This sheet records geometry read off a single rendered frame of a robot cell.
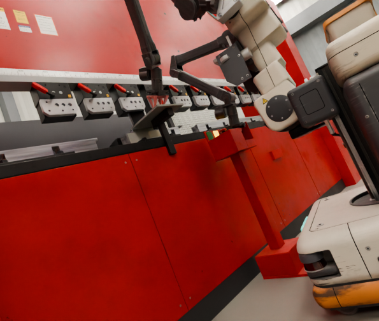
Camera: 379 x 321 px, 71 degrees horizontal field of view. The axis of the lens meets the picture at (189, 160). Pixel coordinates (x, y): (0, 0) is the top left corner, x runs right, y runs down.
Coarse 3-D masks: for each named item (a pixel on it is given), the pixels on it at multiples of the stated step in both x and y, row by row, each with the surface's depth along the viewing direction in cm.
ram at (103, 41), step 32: (0, 0) 121; (32, 0) 132; (64, 0) 144; (96, 0) 160; (160, 0) 204; (0, 32) 115; (32, 32) 125; (64, 32) 137; (96, 32) 151; (128, 32) 168; (160, 32) 189; (192, 32) 217; (0, 64) 111; (32, 64) 120; (64, 64) 130; (96, 64) 143; (128, 64) 158; (192, 64) 200
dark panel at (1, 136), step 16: (0, 128) 151; (16, 128) 157; (32, 128) 163; (48, 128) 169; (64, 128) 176; (80, 128) 183; (96, 128) 191; (112, 128) 200; (128, 128) 209; (0, 144) 149; (16, 144) 154; (32, 144) 160; (48, 144) 166
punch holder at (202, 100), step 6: (186, 90) 190; (192, 90) 188; (192, 96) 188; (198, 96) 190; (204, 96) 195; (192, 102) 189; (198, 102) 187; (204, 102) 192; (192, 108) 190; (198, 108) 193; (204, 108) 199
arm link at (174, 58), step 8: (224, 32) 141; (216, 40) 146; (224, 40) 141; (200, 48) 152; (208, 48) 150; (216, 48) 147; (224, 48) 149; (176, 56) 160; (184, 56) 158; (192, 56) 155; (200, 56) 154; (176, 64) 167; (184, 64) 164
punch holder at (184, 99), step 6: (168, 90) 174; (180, 90) 180; (174, 96) 173; (180, 96) 177; (186, 96) 181; (174, 102) 173; (180, 102) 175; (186, 102) 179; (180, 108) 177; (186, 108) 182
